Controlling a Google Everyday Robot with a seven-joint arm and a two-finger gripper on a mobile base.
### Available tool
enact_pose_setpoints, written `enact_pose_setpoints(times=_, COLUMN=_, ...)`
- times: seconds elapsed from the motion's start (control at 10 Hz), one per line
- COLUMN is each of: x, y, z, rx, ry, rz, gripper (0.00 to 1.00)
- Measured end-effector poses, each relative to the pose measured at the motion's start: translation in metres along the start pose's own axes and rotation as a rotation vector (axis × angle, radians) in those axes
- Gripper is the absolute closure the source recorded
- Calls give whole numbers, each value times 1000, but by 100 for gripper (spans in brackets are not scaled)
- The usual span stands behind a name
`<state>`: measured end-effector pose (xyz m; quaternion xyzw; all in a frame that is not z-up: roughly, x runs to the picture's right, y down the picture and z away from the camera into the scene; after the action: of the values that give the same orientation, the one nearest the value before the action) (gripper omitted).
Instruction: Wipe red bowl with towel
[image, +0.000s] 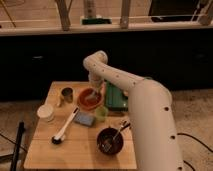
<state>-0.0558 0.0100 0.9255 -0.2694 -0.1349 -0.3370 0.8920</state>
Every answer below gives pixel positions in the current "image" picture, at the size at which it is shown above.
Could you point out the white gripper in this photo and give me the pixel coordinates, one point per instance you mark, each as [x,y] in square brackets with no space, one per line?
[96,82]

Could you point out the small wiping towel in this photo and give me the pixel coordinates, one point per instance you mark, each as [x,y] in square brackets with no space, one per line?
[93,97]

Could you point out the red bowl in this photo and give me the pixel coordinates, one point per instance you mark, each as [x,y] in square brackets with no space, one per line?
[86,102]

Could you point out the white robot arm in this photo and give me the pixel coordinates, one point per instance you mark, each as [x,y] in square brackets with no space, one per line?
[149,105]

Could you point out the dark brown bowl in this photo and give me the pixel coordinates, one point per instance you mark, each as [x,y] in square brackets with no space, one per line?
[110,141]

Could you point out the green tray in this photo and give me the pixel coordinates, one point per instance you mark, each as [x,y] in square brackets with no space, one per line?
[115,100]

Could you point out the green cup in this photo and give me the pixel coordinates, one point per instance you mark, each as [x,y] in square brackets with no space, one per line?
[101,113]

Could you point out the metal cup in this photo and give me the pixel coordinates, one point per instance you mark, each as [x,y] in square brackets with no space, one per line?
[67,94]

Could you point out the blue sponge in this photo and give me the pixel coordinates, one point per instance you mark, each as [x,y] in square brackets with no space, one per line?
[84,119]

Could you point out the white round container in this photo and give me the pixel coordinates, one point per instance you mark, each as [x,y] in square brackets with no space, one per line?
[45,112]

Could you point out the metal fork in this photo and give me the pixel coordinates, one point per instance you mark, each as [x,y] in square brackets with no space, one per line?
[115,136]

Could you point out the white dish brush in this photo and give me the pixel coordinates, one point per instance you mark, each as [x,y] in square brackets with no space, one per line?
[60,135]

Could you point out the black stand pole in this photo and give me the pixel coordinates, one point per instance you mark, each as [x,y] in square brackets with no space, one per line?
[17,146]

